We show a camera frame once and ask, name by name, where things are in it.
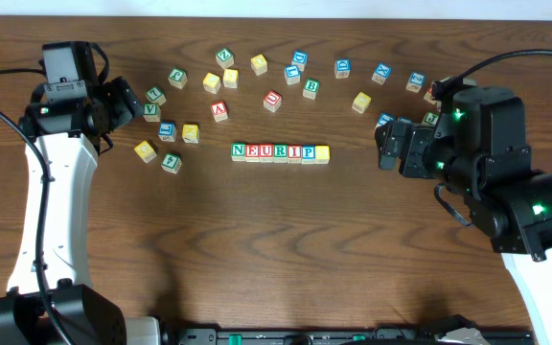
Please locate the blue 2 block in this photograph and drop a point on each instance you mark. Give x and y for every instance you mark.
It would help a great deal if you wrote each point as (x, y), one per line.
(415, 82)

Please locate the green 7 block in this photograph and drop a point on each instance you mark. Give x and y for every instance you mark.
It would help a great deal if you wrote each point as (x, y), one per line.
(156, 96)

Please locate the blue I block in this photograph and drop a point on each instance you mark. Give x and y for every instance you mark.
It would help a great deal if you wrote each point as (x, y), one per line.
(384, 119)

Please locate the blue block top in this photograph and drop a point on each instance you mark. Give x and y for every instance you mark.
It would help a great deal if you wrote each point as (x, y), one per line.
(299, 59)

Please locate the green 4 block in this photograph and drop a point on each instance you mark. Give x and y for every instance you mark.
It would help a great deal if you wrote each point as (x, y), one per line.
(171, 163)

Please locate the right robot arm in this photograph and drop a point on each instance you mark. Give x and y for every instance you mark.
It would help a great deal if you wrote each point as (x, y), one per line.
(476, 147)

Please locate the blue L block upper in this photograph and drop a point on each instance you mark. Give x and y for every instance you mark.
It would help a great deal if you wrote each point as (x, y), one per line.
(292, 74)

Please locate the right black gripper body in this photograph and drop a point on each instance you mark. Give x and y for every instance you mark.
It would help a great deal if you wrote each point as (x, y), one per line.
(402, 149)

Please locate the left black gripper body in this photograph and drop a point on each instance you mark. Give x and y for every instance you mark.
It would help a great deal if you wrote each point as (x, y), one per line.
(126, 101)

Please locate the red M block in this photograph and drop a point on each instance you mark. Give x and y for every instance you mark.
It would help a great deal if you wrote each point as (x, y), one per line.
(428, 96)

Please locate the red I block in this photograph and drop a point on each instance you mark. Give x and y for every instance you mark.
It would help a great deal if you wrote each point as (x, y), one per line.
(294, 154)

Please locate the blue X block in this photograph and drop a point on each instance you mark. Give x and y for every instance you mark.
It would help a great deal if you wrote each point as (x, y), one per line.
(381, 73)

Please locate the red E block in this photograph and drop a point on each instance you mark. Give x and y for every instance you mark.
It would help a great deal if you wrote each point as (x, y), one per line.
(252, 153)

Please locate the red U block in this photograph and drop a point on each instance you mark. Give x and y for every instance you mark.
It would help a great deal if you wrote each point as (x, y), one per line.
(272, 101)
(266, 153)

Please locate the yellow block near J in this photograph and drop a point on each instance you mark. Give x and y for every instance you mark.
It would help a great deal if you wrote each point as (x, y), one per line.
(212, 83)

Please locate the red A block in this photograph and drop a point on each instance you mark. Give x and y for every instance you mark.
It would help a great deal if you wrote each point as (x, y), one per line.
(219, 111)

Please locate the green j block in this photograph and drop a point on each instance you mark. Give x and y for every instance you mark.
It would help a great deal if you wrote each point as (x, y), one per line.
(430, 119)
(177, 78)

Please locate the blue P block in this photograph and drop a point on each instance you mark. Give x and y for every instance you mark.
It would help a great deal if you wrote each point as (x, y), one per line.
(308, 154)

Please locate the green N block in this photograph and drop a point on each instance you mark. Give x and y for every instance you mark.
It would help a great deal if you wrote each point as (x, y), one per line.
(238, 151)

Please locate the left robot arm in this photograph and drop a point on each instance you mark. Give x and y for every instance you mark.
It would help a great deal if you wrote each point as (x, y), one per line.
(49, 297)

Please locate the green R block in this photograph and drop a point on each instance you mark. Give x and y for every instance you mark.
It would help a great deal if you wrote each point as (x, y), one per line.
(280, 153)

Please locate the blue D block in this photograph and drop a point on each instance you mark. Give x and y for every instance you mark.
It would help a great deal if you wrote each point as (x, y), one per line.
(342, 68)

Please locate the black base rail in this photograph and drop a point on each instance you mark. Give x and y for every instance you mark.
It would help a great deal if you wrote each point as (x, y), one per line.
(451, 330)

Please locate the green J block left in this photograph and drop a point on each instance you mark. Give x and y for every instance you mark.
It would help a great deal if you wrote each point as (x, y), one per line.
(177, 78)

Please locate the blue 5 block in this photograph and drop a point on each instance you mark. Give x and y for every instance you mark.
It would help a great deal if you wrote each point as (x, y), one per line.
(405, 120)

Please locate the yellow block beside R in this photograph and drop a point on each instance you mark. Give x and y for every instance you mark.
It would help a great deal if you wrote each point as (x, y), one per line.
(190, 133)

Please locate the yellow O block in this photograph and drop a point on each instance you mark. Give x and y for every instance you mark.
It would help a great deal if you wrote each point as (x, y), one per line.
(361, 102)

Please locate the blue l block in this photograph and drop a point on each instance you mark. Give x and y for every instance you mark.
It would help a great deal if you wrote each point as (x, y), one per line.
(292, 74)
(167, 132)

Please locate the green B block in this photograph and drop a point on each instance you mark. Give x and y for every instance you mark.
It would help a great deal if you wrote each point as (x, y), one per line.
(311, 88)

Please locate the blue L block lower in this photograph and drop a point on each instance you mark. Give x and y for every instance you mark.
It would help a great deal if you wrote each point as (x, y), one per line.
(167, 132)

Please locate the yellow s block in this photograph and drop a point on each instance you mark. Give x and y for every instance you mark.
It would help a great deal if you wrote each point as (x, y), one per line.
(231, 78)
(322, 154)

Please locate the yellow block far left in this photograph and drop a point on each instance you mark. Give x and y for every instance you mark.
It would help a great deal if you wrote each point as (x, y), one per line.
(145, 151)

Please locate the green Z block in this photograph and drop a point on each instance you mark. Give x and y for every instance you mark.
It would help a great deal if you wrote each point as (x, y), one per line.
(225, 58)

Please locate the green V block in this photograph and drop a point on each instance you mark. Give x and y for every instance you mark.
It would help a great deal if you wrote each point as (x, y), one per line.
(152, 112)

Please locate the yellow block top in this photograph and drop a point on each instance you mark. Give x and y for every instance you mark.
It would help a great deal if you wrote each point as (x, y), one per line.
(259, 64)

